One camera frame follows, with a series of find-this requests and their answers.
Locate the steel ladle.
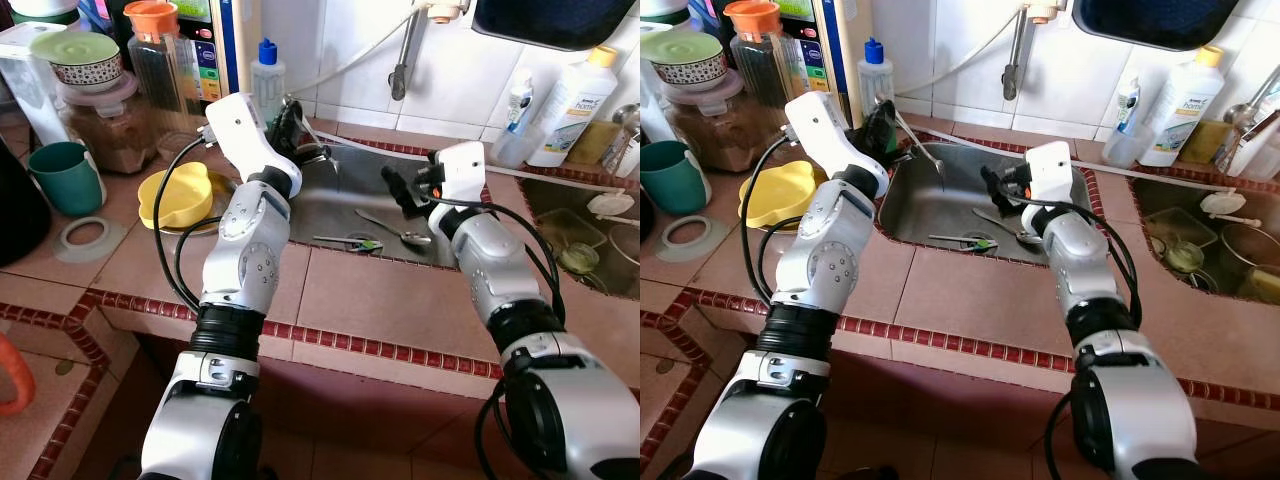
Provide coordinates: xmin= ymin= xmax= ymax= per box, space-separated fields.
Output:
xmin=610 ymin=100 xmax=641 ymax=176
xmin=1215 ymin=65 xmax=1280 ymax=181

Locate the beige water ioniser appliance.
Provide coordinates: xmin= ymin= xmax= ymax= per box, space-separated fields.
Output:
xmin=160 ymin=0 xmax=263 ymax=101
xmin=770 ymin=0 xmax=871 ymax=111

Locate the white water hose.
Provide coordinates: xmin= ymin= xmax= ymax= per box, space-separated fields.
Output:
xmin=285 ymin=12 xmax=416 ymax=101
xmin=893 ymin=12 xmax=1026 ymax=101

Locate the yellow sponge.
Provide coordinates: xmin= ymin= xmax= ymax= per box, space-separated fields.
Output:
xmin=1178 ymin=120 xmax=1233 ymax=166
xmin=570 ymin=120 xmax=621 ymax=166

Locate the brown powder jar pink lid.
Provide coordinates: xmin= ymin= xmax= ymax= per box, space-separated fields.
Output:
xmin=55 ymin=72 xmax=161 ymax=176
xmin=665 ymin=70 xmax=771 ymax=173

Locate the orange hose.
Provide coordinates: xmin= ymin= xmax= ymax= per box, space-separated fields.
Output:
xmin=0 ymin=332 xmax=37 ymax=417

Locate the clear pitcher orange lid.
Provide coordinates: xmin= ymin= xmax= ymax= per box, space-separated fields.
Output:
xmin=725 ymin=0 xmax=811 ymax=126
xmin=123 ymin=0 xmax=206 ymax=131

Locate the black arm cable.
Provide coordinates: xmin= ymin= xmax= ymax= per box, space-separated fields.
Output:
xmin=153 ymin=138 xmax=223 ymax=313
xmin=1030 ymin=195 xmax=1143 ymax=331
xmin=740 ymin=135 xmax=801 ymax=306
xmin=430 ymin=195 xmax=566 ymax=326

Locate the steel pot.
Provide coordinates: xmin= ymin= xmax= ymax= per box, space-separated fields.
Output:
xmin=1215 ymin=220 xmax=1280 ymax=301
xmin=608 ymin=222 xmax=641 ymax=296

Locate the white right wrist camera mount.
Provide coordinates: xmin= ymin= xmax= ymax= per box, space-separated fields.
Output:
xmin=1022 ymin=141 xmax=1076 ymax=223
xmin=428 ymin=141 xmax=488 ymax=226

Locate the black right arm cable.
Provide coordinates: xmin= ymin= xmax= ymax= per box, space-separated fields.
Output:
xmin=430 ymin=195 xmax=566 ymax=326
xmin=1030 ymin=195 xmax=1143 ymax=331

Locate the clear white water jug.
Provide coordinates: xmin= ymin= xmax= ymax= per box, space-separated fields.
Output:
xmin=0 ymin=22 xmax=71 ymax=146
xmin=640 ymin=25 xmax=681 ymax=141

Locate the white plastic scoop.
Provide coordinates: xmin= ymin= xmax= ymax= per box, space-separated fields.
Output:
xmin=587 ymin=192 xmax=641 ymax=223
xmin=1198 ymin=190 xmax=1263 ymax=226

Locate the white detergent bottle orange cap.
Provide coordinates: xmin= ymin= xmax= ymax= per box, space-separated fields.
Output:
xmin=527 ymin=45 xmax=621 ymax=168
xmin=1138 ymin=45 xmax=1226 ymax=168

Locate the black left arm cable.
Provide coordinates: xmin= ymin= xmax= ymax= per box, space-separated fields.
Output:
xmin=740 ymin=135 xmax=801 ymax=306
xmin=153 ymin=138 xmax=223 ymax=313

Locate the small white blue tube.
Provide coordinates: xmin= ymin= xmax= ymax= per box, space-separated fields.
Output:
xmin=1113 ymin=75 xmax=1143 ymax=136
xmin=503 ymin=75 xmax=534 ymax=136

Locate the green dish soap bottle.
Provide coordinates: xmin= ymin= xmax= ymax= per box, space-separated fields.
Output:
xmin=858 ymin=38 xmax=896 ymax=116
xmin=250 ymin=38 xmax=287 ymax=126

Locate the dark blue basin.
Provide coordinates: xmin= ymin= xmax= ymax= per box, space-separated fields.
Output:
xmin=470 ymin=0 xmax=641 ymax=51
xmin=1072 ymin=0 xmax=1241 ymax=51

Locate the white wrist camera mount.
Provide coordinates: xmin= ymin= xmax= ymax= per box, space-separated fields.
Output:
xmin=428 ymin=141 xmax=488 ymax=226
xmin=783 ymin=90 xmax=891 ymax=196
xmin=203 ymin=92 xmax=304 ymax=198
xmin=1022 ymin=141 xmax=1076 ymax=223

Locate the green plastic lid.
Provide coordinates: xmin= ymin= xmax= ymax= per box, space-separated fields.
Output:
xmin=640 ymin=30 xmax=726 ymax=66
xmin=28 ymin=30 xmax=121 ymax=67

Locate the clear rectangular food container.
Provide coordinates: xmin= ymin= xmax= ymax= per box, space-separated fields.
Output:
xmin=1148 ymin=207 xmax=1219 ymax=263
xmin=535 ymin=207 xmax=606 ymax=261

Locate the small clear glass dish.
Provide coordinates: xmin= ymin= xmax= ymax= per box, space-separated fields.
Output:
xmin=158 ymin=128 xmax=213 ymax=166

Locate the teal mug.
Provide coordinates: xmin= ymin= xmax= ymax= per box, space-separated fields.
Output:
xmin=640 ymin=140 xmax=713 ymax=216
xmin=27 ymin=140 xmax=106 ymax=218

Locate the white counter pipe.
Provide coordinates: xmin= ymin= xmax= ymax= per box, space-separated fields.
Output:
xmin=300 ymin=128 xmax=641 ymax=196
xmin=905 ymin=125 xmax=1280 ymax=196

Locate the patterned ceramic bowl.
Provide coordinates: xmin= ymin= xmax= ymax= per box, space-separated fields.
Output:
xmin=650 ymin=55 xmax=729 ymax=93
xmin=45 ymin=58 xmax=126 ymax=94

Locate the grey wall faucet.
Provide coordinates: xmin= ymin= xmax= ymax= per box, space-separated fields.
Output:
xmin=388 ymin=0 xmax=471 ymax=101
xmin=1003 ymin=0 xmax=1066 ymax=101

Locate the steel fork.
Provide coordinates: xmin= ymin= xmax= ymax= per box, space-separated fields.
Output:
xmin=288 ymin=95 xmax=343 ymax=193
xmin=893 ymin=108 xmax=948 ymax=189

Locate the small green glass cup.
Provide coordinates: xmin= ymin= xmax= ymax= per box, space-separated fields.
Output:
xmin=558 ymin=240 xmax=603 ymax=276
xmin=1163 ymin=240 xmax=1206 ymax=274

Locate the translucent ring lid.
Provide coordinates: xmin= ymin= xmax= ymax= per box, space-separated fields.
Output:
xmin=660 ymin=213 xmax=736 ymax=263
xmin=55 ymin=215 xmax=128 ymax=264

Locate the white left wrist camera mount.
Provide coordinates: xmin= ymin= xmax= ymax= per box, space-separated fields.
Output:
xmin=203 ymin=92 xmax=304 ymax=198
xmin=783 ymin=90 xmax=891 ymax=196

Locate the steel sink basin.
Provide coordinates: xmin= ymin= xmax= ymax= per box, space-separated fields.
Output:
xmin=880 ymin=138 xmax=1101 ymax=266
xmin=1130 ymin=178 xmax=1280 ymax=306
xmin=285 ymin=140 xmax=501 ymax=269
xmin=520 ymin=178 xmax=641 ymax=301

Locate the steel spoon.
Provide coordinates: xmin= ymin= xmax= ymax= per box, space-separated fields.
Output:
xmin=972 ymin=207 xmax=1043 ymax=246
xmin=355 ymin=208 xmax=433 ymax=247

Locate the clear plastic cup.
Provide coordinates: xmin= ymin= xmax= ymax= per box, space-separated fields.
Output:
xmin=1100 ymin=125 xmax=1156 ymax=169
xmin=490 ymin=125 xmax=546 ymax=169

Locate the yellow plastic bowl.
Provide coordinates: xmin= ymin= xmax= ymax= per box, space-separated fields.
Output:
xmin=138 ymin=162 xmax=216 ymax=231
xmin=738 ymin=160 xmax=816 ymax=229

